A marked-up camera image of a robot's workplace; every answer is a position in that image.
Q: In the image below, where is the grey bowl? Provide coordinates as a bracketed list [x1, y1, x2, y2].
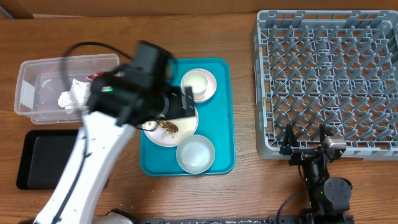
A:
[176, 134, 215, 174]

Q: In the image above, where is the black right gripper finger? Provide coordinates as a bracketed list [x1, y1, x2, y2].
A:
[319, 124, 333, 143]
[282, 124, 296, 147]

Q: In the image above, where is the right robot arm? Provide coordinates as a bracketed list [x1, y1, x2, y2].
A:
[275, 124, 354, 223]

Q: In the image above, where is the white tissue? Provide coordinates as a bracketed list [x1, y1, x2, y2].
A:
[58, 79, 91, 113]

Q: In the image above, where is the white cup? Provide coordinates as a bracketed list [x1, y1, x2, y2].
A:
[183, 70, 208, 97]

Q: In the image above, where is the grey dishwasher rack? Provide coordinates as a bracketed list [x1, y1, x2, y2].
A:
[252, 10, 397, 161]

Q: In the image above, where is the teal plastic tray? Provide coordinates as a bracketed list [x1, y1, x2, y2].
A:
[140, 58, 236, 176]

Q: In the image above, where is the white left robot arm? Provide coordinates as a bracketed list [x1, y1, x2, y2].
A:
[34, 40, 195, 224]

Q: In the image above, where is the large pink plate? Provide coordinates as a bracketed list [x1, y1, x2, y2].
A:
[141, 108, 199, 147]

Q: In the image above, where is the red snack wrapper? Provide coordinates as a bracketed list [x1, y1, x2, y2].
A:
[86, 72, 102, 81]

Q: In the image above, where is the black tray bin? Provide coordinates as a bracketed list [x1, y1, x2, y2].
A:
[16, 129, 78, 190]

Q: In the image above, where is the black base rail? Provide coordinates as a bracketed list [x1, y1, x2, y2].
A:
[134, 215, 355, 224]

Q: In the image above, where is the clear plastic bin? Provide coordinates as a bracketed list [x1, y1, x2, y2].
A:
[14, 54, 119, 124]

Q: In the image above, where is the brown food scrap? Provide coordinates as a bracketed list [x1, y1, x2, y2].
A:
[157, 121, 179, 138]

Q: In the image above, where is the pink small saucer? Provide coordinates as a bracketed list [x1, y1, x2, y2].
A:
[180, 68, 217, 103]

